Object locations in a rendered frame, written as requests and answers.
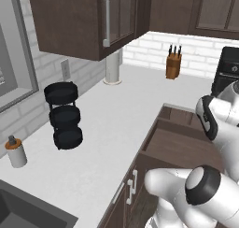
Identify small brown drawer front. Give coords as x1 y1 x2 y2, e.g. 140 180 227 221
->
157 103 207 136

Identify large brown drawer front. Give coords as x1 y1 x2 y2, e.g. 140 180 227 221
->
140 119 226 174

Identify white paper towel roll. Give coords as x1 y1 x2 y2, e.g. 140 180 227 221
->
103 48 124 86

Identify black three-tier stand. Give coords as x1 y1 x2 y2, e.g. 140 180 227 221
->
43 80 84 151

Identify wooden knife block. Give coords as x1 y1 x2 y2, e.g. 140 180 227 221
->
165 52 183 80

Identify brown base cabinet door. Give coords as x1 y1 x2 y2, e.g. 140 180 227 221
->
96 152 176 228

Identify glass-paned brown cabinet door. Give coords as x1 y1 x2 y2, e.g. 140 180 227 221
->
98 0 138 62

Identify black coffee machine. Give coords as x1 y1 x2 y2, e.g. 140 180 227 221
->
210 46 239 98

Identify white soap dispenser brown top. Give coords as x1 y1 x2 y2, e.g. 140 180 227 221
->
4 135 28 169

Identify grey framed window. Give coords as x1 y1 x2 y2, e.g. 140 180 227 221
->
0 0 40 113

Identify grey sink basin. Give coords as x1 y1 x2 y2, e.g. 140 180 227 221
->
0 178 79 228

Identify white wall outlet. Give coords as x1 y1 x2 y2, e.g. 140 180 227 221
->
60 58 72 82

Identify white base cabinet handle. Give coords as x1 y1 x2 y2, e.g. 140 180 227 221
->
132 169 139 196
125 178 134 206

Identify silver cabinet door handle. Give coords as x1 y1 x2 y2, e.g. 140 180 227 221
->
101 0 111 49

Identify brown wall cabinet run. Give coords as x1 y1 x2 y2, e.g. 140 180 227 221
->
148 0 239 40

